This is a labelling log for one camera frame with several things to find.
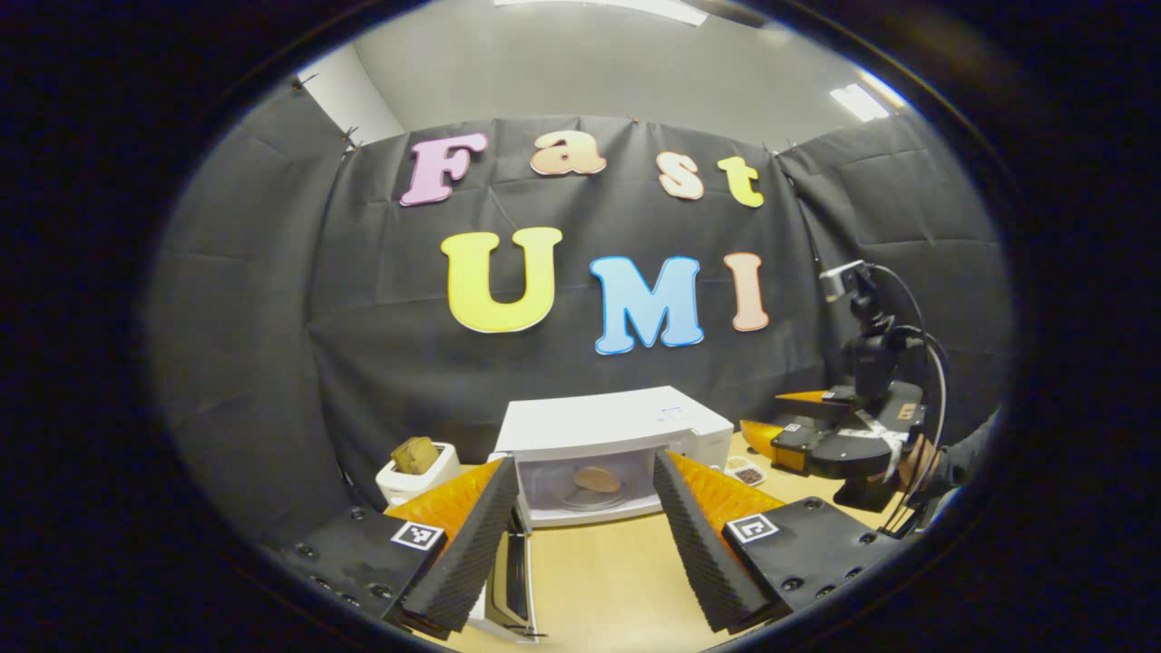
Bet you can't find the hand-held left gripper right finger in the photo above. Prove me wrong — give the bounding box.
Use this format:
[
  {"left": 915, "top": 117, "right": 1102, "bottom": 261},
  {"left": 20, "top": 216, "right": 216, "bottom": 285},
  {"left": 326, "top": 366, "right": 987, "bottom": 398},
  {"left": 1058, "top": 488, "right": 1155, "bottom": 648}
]
[{"left": 653, "top": 449, "right": 894, "bottom": 634}]

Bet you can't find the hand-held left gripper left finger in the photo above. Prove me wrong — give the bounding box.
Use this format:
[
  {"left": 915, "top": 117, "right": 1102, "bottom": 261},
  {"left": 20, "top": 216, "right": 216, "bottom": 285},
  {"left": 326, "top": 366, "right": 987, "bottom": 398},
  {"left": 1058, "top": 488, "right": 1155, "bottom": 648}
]
[{"left": 272, "top": 453, "right": 520, "bottom": 640}]

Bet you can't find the white microwave oven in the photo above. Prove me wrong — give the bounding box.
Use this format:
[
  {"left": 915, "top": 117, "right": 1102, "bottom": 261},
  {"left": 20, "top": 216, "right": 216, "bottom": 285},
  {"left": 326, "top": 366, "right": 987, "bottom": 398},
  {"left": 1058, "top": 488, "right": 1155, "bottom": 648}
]
[{"left": 467, "top": 385, "right": 734, "bottom": 640}]

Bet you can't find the white toaster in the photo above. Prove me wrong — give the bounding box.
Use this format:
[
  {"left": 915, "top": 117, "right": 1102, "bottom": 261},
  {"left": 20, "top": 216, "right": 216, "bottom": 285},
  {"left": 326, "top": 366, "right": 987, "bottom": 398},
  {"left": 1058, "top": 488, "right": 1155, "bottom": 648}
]
[{"left": 376, "top": 442, "right": 462, "bottom": 507}]

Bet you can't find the brown bread slice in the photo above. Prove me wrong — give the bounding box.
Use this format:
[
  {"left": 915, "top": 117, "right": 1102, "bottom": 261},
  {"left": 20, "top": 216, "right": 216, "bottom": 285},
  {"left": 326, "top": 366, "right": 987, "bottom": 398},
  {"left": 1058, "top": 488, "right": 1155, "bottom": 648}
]
[{"left": 392, "top": 436, "right": 441, "bottom": 474}]

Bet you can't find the small ceiling light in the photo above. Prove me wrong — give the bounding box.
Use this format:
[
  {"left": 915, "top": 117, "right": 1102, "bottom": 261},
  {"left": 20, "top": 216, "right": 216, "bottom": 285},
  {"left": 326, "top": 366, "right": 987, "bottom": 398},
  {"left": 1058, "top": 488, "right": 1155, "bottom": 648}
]
[{"left": 830, "top": 83, "right": 892, "bottom": 122}]

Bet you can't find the black backdrop cloth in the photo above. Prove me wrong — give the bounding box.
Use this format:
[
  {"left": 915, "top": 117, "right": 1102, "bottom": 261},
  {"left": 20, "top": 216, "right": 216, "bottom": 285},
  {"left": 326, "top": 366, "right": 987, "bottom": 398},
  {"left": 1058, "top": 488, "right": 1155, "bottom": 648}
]
[{"left": 145, "top": 82, "right": 1012, "bottom": 545}]

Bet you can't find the large ceiling light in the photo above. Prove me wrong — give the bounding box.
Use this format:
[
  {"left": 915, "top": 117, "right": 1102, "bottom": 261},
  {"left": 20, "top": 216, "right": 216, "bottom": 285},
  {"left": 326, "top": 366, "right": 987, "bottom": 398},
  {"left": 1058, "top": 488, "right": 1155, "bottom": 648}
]
[{"left": 494, "top": 0, "right": 710, "bottom": 26}]

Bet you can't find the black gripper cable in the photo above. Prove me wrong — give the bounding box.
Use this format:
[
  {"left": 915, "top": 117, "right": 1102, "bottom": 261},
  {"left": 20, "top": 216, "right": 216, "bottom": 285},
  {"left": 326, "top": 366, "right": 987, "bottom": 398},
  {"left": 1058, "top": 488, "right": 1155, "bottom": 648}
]
[{"left": 869, "top": 263, "right": 951, "bottom": 538}]

